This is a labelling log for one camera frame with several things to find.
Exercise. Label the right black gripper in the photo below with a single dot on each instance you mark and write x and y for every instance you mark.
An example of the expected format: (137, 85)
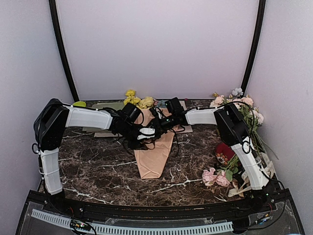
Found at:
(159, 128)

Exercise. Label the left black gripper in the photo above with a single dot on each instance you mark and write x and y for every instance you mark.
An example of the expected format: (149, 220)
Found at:
(134, 145)

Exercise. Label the blue fake flower stem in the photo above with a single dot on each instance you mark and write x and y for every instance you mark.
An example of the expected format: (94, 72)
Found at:
(161, 104)

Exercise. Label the dark brown ribbon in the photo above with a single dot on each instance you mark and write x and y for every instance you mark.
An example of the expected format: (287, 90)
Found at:
(144, 144)

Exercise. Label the pale yellow flower stem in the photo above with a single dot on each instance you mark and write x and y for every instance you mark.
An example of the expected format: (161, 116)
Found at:
(147, 102)

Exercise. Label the bright yellow flower stem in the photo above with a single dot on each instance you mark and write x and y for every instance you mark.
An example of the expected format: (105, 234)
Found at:
(131, 98)

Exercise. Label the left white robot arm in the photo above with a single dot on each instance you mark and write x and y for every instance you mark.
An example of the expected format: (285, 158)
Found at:
(51, 123)

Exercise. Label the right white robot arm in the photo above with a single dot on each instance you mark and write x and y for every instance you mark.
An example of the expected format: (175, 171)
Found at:
(233, 131)

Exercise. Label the pink fake flower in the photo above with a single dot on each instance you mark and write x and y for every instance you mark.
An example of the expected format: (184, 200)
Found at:
(224, 175)

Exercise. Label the bunch of fake flowers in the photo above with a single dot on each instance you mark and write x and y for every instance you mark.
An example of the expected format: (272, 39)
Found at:
(251, 114)

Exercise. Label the pink wrapping paper stack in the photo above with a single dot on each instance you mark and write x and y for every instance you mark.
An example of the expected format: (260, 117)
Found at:
(187, 128)

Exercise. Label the green wrapping paper sheet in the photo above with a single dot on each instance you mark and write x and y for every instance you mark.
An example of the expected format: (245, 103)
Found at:
(99, 133)

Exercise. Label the red floral tin lid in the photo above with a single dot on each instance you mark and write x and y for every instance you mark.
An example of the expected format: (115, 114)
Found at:
(224, 154)

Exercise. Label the green plastic bowl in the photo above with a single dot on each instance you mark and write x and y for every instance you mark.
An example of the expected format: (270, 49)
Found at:
(79, 104)

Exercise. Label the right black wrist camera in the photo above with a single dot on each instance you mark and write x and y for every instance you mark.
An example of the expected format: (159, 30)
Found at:
(174, 106)

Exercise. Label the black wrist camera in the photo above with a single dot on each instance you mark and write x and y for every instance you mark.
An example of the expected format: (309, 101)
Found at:
(174, 106)
(130, 112)

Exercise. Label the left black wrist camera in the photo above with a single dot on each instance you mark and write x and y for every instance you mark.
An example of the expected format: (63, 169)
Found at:
(130, 112)

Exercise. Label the white slotted cable duct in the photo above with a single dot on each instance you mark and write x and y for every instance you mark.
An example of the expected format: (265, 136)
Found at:
(103, 229)

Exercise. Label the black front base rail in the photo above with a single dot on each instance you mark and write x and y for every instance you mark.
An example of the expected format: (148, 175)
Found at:
(223, 210)

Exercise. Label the right black frame post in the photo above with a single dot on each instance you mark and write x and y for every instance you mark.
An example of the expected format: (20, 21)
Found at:
(254, 44)

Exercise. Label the black frame post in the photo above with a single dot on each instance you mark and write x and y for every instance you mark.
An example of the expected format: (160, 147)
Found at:
(254, 44)
(61, 49)

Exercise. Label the left black frame post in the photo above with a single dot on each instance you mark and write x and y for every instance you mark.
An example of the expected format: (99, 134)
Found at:
(61, 49)

